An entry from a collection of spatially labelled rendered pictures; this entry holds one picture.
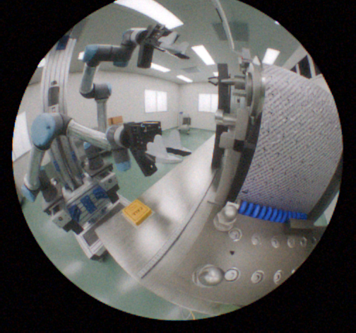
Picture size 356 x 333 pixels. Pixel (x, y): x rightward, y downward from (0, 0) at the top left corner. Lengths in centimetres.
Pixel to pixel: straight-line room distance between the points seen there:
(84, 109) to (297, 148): 366
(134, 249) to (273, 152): 37
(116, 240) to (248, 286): 31
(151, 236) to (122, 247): 9
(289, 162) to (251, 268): 17
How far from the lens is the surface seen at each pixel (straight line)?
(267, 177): 21
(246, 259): 19
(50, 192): 89
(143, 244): 31
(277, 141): 19
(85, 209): 102
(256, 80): 19
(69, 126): 59
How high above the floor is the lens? 119
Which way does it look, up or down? 26 degrees down
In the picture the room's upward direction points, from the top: straight up
